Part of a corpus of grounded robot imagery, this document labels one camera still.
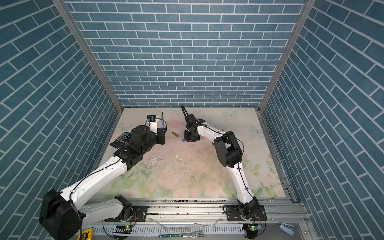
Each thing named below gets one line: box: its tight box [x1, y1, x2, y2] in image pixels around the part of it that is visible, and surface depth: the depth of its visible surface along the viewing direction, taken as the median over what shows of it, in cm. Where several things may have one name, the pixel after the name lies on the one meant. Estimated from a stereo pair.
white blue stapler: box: [278, 221, 295, 236], surface depth 71 cm
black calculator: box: [109, 132, 131, 149], surface depth 101 cm
